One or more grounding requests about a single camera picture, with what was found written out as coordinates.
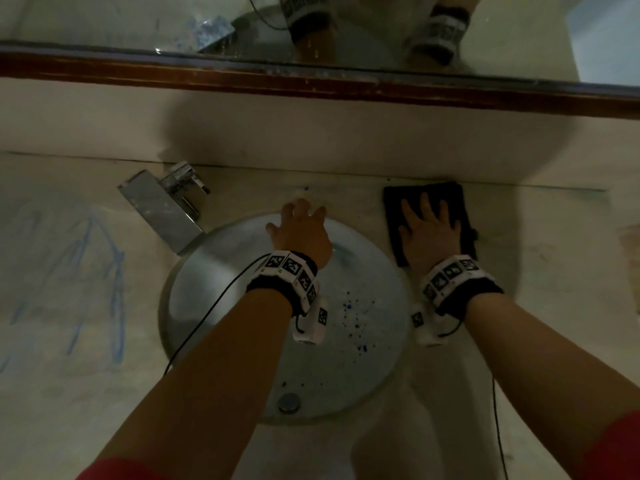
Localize person's left hand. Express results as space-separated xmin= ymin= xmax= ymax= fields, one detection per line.
xmin=265 ymin=198 xmax=333 ymax=271

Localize person's right hand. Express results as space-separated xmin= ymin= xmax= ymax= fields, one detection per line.
xmin=398 ymin=192 xmax=462 ymax=277

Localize black cloth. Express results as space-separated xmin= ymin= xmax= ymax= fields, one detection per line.
xmin=383 ymin=181 xmax=479 ymax=269

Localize person's left forearm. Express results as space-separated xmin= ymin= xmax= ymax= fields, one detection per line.
xmin=95 ymin=288 xmax=293 ymax=480

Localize person's right forearm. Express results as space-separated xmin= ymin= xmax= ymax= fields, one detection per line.
xmin=463 ymin=293 xmax=640 ymax=471

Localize white oval sink basin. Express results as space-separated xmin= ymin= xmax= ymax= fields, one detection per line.
xmin=158 ymin=212 xmax=413 ymax=425

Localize black wristband with white markers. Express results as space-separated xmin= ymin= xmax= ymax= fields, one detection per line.
xmin=421 ymin=254 xmax=505 ymax=321
xmin=245 ymin=249 xmax=321 ymax=318

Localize chrome faucet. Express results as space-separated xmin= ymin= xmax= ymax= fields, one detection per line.
xmin=117 ymin=161 xmax=211 ymax=257

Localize wood framed mirror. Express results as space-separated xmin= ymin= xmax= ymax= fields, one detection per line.
xmin=0 ymin=0 xmax=640 ymax=121

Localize red shirt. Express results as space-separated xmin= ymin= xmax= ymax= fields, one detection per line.
xmin=75 ymin=409 xmax=640 ymax=480

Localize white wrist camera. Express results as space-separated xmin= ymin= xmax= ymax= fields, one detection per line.
xmin=411 ymin=302 xmax=446 ymax=347
xmin=291 ymin=297 xmax=330 ymax=345

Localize black cable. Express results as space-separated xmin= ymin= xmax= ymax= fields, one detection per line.
xmin=491 ymin=377 xmax=510 ymax=480
xmin=162 ymin=252 xmax=273 ymax=378

